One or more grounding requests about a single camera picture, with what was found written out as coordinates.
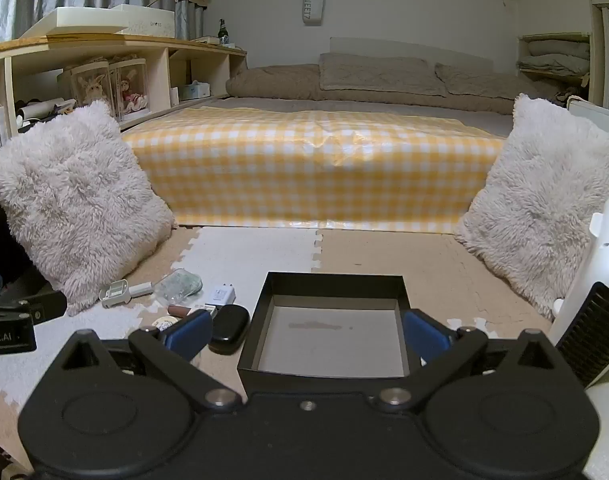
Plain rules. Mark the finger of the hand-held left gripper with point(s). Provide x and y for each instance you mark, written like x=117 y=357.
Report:
x=32 y=305

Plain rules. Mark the white hanging bag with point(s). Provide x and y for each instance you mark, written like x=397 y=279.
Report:
x=313 y=2

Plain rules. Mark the black oval case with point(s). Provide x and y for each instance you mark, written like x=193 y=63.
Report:
x=229 y=327

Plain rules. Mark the white space heater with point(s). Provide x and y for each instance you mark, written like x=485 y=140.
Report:
x=596 y=280

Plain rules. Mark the clear plastic case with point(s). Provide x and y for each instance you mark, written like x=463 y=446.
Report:
x=172 y=286

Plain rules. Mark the small white cylinder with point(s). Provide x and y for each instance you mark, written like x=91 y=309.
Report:
x=140 y=288

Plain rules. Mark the brown bed pillow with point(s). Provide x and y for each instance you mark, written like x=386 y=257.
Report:
x=374 y=72
x=484 y=82

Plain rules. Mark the tissue box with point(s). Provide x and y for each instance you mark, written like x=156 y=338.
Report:
x=197 y=91

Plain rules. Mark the black square tray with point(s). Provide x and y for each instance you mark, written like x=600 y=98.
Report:
x=329 y=335

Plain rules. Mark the white foam mat tile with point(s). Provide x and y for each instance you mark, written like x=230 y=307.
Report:
x=249 y=255

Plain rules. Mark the white fluffy cushion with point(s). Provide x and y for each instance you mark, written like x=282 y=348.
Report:
x=539 y=210
x=79 y=205

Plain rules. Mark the white paper roll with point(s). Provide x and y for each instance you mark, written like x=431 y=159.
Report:
x=39 y=108

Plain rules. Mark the round mint green container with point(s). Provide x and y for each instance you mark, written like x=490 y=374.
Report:
x=193 y=283

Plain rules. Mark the boxed bunny doll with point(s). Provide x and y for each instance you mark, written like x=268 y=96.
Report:
x=129 y=87
x=92 y=87

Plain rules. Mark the green glass bottle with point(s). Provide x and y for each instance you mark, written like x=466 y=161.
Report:
x=223 y=31

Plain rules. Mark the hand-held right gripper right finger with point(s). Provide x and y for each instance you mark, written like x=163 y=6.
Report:
x=427 y=335

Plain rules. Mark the brown lipstick tube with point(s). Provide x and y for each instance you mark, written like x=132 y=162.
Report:
x=184 y=310

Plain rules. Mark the white framed door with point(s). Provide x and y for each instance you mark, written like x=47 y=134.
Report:
x=606 y=50

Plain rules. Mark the white plastic holder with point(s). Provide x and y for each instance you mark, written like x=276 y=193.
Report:
x=115 y=295

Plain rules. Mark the large white flat box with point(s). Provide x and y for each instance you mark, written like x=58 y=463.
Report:
x=104 y=20

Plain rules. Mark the brown duvet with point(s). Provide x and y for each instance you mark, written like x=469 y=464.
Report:
x=284 y=85

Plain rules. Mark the white wall charger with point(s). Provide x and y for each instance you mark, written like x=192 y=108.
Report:
x=220 y=294

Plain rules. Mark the wooden shelf unit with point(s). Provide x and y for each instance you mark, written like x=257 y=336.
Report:
x=149 y=50

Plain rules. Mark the folded grey bedding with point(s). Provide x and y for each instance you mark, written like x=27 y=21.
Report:
x=554 y=55

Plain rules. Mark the yellow checked blanket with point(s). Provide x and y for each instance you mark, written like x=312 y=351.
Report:
x=309 y=165

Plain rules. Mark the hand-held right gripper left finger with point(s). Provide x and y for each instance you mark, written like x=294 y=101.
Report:
x=189 y=334

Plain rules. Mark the round white dial timer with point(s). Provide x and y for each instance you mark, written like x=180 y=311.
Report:
x=162 y=323

